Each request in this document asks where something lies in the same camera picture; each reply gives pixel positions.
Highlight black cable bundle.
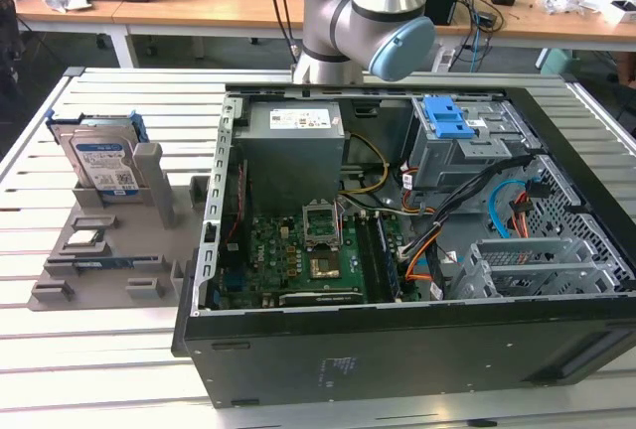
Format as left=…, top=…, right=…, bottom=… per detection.
left=397, top=154, right=533, bottom=261

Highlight orange flat wire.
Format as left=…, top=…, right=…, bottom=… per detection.
left=402, top=237, right=436, bottom=284

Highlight grey parts rack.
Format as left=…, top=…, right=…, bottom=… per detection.
left=27, top=141, right=213, bottom=312

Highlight grey power supply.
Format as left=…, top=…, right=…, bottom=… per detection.
left=232, top=100, right=347, bottom=216

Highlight installed RAM stick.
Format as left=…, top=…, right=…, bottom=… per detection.
left=375, top=214, right=401, bottom=299

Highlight pale green bin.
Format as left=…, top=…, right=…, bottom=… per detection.
left=539, top=47, right=580, bottom=77

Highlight orange power wire with connector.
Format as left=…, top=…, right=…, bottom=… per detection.
left=507, top=178, right=551, bottom=240

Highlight hard disk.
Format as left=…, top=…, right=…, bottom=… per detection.
left=46, top=109, right=151, bottom=198

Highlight black PC case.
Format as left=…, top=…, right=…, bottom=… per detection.
left=171, top=81, right=636, bottom=410

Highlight blue RAM stick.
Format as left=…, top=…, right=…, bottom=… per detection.
left=73, top=257, right=135, bottom=270

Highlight green motherboard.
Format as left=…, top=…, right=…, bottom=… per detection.
left=206, top=210, right=403, bottom=309

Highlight wooden desk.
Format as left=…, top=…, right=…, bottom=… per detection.
left=426, top=0, right=636, bottom=53
left=0, top=0, right=307, bottom=71

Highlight blue flat data wire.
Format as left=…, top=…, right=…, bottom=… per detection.
left=488, top=178, right=529, bottom=240

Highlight white phone box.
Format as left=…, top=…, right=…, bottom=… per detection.
left=593, top=0, right=636, bottom=26

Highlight black graphics card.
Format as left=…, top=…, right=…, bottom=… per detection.
left=277, top=289, right=364, bottom=307

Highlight CPU socket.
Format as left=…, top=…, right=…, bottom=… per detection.
left=306, top=248, right=347, bottom=285

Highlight grey metal disk bay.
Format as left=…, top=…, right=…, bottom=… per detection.
left=449, top=237, right=622, bottom=301

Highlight metal socket cover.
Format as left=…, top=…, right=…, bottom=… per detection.
left=301, top=198, right=342, bottom=251

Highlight silver CPU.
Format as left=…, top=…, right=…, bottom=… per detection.
left=64, top=230, right=105, bottom=249

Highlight grey metal drive cage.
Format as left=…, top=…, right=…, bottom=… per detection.
left=400, top=95, right=542, bottom=193

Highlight wire locking lever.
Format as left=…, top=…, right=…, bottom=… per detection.
left=333, top=199, right=346, bottom=249

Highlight blue plastic drive latch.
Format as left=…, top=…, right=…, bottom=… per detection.
left=420, top=94, right=477, bottom=141

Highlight white power strip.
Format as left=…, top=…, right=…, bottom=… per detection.
left=431, top=49, right=456, bottom=72

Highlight yellow wires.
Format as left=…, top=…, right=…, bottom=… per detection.
left=340, top=133, right=392, bottom=197

